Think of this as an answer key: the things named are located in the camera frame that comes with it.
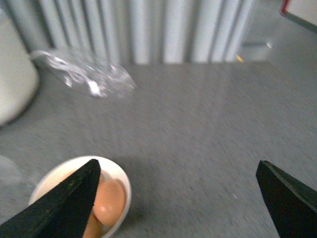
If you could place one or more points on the clear plastic bag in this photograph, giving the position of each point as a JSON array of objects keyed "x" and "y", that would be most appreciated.
[{"x": 86, "y": 72}]

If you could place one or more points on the white Joyoung blender appliance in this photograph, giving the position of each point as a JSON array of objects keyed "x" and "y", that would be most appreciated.
[{"x": 19, "y": 79}]

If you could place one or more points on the brown egg bowl right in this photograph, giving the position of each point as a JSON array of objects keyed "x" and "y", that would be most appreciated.
[{"x": 109, "y": 202}]

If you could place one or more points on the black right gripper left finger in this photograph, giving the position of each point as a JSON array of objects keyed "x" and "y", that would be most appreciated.
[{"x": 63, "y": 212}]

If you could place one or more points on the brown egg bowl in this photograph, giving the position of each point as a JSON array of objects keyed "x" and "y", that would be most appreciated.
[
  {"x": 109, "y": 202},
  {"x": 93, "y": 228}
]

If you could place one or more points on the white round bowl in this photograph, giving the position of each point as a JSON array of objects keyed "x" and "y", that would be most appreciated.
[{"x": 109, "y": 169}]

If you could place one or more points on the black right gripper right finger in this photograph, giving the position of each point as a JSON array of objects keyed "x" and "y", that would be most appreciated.
[{"x": 291, "y": 204}]

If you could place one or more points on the brown egg bowl front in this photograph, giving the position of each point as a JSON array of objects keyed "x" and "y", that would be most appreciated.
[{"x": 93, "y": 228}]

